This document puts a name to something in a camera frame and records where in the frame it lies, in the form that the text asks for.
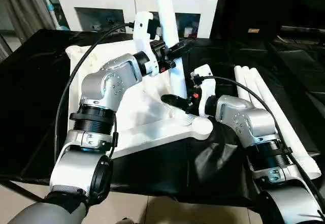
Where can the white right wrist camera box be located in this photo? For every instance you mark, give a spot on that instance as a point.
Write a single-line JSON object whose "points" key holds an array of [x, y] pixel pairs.
{"points": [[205, 89]]}

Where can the black work mat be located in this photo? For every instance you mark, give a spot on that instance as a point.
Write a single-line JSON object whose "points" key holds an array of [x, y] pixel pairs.
{"points": [[30, 107]]}

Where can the grey curtain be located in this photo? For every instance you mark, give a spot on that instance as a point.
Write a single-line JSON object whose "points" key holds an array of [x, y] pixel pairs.
{"points": [[18, 5]]}

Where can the dark cabinet with yellow label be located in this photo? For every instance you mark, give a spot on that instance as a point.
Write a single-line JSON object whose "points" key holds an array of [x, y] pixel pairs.
{"points": [[264, 3]]}

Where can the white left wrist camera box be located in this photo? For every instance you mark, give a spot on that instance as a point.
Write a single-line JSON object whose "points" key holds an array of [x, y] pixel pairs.
{"points": [[144, 31]]}

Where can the white plastic table leg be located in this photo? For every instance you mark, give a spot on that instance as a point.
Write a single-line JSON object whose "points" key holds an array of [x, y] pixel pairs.
{"points": [[245, 82], [167, 10], [262, 82], [254, 82]]}

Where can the white and teal pole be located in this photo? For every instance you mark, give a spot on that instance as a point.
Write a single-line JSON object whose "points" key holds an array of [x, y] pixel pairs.
{"points": [[51, 3]]}

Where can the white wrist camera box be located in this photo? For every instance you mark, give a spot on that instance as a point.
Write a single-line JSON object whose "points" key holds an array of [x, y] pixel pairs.
{"points": [[144, 31], [205, 89]]}

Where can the black horizontal bar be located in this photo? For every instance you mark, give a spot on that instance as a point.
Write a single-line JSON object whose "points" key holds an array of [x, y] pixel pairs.
{"points": [[304, 29]]}

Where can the white plastic table top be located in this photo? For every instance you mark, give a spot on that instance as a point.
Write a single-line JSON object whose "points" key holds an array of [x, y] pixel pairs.
{"points": [[147, 112]]}

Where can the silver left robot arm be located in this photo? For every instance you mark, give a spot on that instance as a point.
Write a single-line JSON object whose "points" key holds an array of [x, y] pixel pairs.
{"points": [[106, 87]]}

